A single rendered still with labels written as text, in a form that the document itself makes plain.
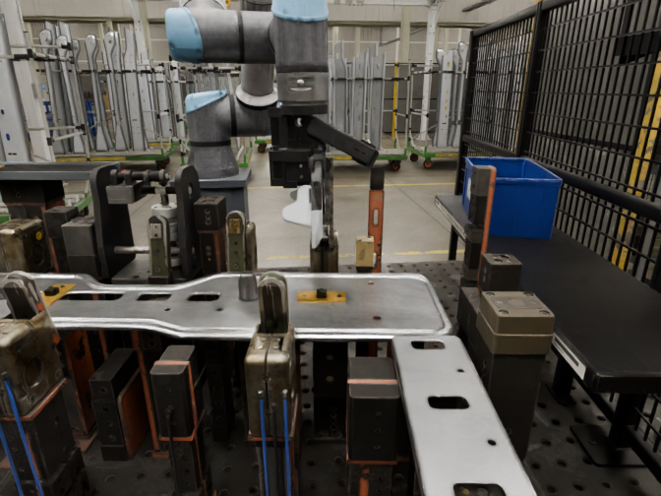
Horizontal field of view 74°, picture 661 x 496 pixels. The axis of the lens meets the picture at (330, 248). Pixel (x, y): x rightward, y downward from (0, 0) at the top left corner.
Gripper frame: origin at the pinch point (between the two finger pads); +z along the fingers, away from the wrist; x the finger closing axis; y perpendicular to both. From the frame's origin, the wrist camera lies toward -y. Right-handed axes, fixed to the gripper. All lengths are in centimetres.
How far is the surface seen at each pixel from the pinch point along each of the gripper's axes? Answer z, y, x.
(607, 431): 42, -55, -1
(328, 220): 2.1, -0.8, -14.4
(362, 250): 7.0, -7.3, -10.8
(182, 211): 0.0, 27.9, -15.4
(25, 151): 29, 292, -347
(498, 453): 11.8, -18.4, 33.9
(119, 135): 47, 371, -696
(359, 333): 11.9, -5.8, 11.0
